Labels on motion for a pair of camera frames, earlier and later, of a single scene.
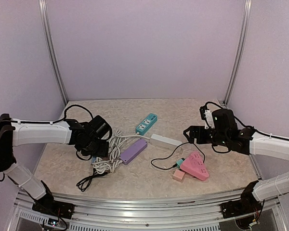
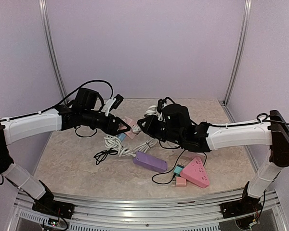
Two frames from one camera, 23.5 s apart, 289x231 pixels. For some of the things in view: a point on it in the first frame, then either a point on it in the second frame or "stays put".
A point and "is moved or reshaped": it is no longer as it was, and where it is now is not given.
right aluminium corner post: x=247 y=9 stays put
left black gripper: x=103 y=151 → x=111 y=128
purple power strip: x=134 y=150 → x=149 y=161
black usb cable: x=167 y=157 → x=168 y=172
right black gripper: x=193 y=129 → x=147 y=120
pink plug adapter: x=178 y=174 → x=180 y=182
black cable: x=85 y=183 → x=101 y=156
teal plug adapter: x=178 y=162 is moved or reshaped
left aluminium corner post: x=43 y=6 stays put
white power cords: x=107 y=163 → x=114 y=142
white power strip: x=165 y=142 → x=187 y=156
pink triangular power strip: x=194 y=165 is moved or reshaped
